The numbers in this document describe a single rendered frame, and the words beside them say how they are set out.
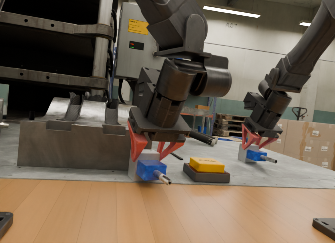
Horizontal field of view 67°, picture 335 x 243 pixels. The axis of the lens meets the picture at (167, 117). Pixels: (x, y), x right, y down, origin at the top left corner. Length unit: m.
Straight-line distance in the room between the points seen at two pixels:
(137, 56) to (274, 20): 7.43
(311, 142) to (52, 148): 4.09
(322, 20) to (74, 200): 0.58
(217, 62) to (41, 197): 0.35
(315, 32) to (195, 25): 0.34
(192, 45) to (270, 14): 8.26
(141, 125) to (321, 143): 4.19
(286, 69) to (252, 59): 7.40
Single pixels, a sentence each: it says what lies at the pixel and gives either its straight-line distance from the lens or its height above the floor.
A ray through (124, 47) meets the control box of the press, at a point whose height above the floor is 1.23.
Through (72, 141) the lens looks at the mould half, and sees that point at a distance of 0.55.
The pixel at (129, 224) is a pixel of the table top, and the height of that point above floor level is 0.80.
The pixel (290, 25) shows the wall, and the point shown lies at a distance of 8.87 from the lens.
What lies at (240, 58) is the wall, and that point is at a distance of 7.95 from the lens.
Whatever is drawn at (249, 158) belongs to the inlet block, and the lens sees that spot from 0.83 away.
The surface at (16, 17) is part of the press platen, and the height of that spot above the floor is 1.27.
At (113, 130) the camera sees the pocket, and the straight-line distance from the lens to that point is 0.59.
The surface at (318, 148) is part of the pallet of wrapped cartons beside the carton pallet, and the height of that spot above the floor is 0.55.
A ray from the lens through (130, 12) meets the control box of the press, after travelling 1.49.
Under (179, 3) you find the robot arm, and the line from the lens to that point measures 0.39.
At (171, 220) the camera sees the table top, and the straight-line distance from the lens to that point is 0.37.
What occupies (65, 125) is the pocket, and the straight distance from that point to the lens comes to 0.59.
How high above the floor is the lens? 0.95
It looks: 3 degrees down
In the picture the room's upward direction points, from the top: 7 degrees clockwise
